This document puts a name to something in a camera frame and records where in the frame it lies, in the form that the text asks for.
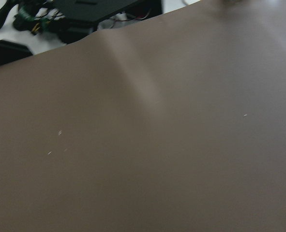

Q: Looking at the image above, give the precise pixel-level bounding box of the black laser-cut frame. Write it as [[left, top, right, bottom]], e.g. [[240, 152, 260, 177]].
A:
[[49, 0, 163, 44]]

